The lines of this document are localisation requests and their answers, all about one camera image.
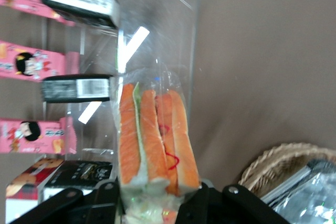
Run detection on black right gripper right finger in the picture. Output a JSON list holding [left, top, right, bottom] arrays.
[[177, 180, 291, 224]]

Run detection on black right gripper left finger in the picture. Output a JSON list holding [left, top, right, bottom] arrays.
[[10, 179, 123, 224]]

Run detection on silver foil packet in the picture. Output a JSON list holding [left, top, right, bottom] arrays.
[[261, 157, 336, 224]]

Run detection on red tartan cookie box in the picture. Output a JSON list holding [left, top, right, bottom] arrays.
[[4, 157, 65, 224]]

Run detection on plastic triangle sandwich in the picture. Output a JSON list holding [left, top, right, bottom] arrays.
[[111, 68, 203, 224]]

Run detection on clear acrylic stepped display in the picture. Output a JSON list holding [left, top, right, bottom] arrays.
[[39, 0, 203, 183]]

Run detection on light wicker basket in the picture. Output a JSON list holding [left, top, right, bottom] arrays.
[[237, 142, 336, 198]]

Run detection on small black chocolate box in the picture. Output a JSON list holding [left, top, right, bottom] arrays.
[[33, 0, 120, 29], [41, 73, 115, 103], [43, 160, 116, 190]]

